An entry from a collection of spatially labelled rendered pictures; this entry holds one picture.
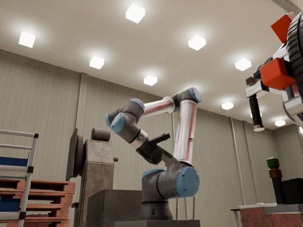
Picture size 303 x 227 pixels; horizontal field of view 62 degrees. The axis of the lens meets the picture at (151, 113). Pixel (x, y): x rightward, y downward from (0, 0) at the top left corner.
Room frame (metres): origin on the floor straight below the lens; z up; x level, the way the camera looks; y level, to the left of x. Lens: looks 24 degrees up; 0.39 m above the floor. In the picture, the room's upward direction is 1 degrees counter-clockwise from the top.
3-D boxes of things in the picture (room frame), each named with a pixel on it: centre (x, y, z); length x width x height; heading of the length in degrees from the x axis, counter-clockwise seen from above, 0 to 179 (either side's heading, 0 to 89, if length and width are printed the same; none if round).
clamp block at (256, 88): (0.99, -0.47, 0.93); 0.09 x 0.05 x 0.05; 27
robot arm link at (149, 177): (1.50, -0.02, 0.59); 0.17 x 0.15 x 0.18; 47
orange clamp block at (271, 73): (0.74, -0.44, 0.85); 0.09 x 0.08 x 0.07; 117
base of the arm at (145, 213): (1.51, -0.01, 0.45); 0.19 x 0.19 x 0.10
